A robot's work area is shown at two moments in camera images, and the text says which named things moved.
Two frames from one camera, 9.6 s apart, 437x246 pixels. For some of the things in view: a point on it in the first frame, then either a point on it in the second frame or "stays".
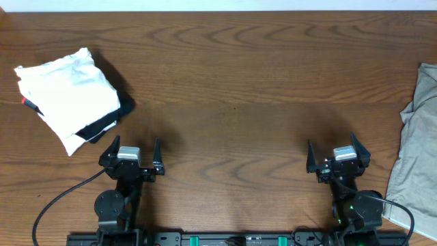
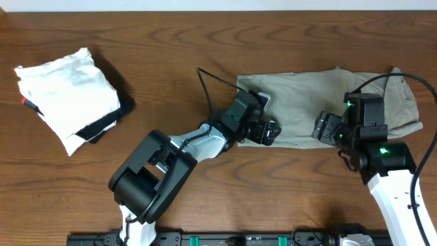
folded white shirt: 70,93 stays
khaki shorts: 411,198 to 297,98
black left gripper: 158,166 to 270,137
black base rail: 242,238 stays
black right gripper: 323,172 to 324,127
